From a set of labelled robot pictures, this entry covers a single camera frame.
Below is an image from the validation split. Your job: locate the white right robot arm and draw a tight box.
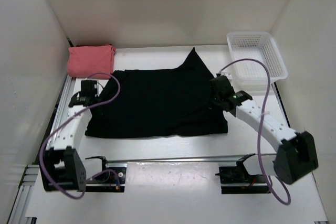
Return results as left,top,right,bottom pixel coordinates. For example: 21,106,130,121
210,76,319,185

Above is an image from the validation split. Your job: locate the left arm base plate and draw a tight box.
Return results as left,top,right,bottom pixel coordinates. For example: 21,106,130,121
83,156,127,193

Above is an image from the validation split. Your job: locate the aluminium table edge rail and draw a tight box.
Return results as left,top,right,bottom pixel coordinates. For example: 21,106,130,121
104,152,300,164

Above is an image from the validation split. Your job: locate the pink t-shirt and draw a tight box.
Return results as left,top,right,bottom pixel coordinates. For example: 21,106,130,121
67,45,116,79

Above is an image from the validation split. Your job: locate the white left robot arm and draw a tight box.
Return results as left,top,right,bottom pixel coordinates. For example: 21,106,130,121
40,80,110,191

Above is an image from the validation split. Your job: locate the black t-shirt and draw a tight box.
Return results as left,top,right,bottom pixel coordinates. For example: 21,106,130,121
85,49,228,138

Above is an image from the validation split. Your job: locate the white plastic basket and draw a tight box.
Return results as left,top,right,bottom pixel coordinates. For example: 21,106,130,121
227,31,288,90

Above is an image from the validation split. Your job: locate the aluminium side frame rail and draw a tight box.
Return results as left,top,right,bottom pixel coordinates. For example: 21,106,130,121
7,76,75,223

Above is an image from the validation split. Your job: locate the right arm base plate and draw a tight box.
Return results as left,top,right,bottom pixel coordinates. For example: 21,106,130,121
215,166,270,195

